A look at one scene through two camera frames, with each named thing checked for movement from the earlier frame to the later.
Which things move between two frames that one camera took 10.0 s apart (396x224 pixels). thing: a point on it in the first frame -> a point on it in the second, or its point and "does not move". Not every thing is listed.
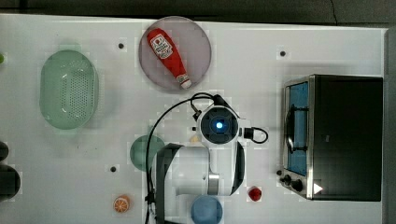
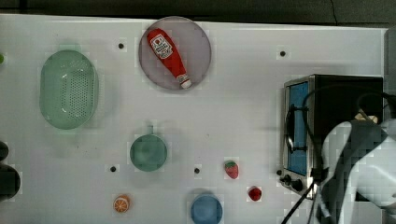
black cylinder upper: [4, 150] does not move
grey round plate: [192, 45] does not move
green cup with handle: [138, 150] does not move
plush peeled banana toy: [194, 139] -> [374, 119]
